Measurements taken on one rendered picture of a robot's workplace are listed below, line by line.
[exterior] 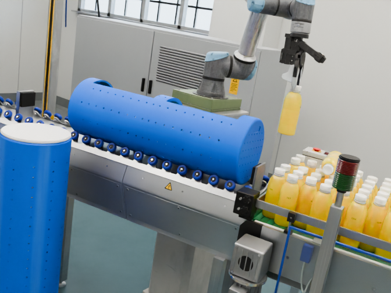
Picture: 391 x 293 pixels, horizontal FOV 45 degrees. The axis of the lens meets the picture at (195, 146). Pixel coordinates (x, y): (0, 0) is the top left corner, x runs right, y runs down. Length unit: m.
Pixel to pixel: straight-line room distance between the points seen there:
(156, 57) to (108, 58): 0.62
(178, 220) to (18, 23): 5.54
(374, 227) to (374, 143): 2.82
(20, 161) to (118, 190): 0.48
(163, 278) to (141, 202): 0.72
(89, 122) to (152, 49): 2.09
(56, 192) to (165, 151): 0.48
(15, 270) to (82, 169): 0.52
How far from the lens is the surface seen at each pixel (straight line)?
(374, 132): 4.51
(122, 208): 2.23
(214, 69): 2.40
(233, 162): 1.83
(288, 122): 1.84
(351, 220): 1.70
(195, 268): 2.64
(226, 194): 1.90
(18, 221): 2.05
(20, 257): 2.12
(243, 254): 1.67
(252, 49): 2.40
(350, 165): 1.44
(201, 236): 2.04
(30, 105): 2.66
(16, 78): 7.33
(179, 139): 1.92
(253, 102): 3.58
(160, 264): 2.72
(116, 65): 4.50
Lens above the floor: 1.58
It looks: 15 degrees down
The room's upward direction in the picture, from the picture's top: 9 degrees clockwise
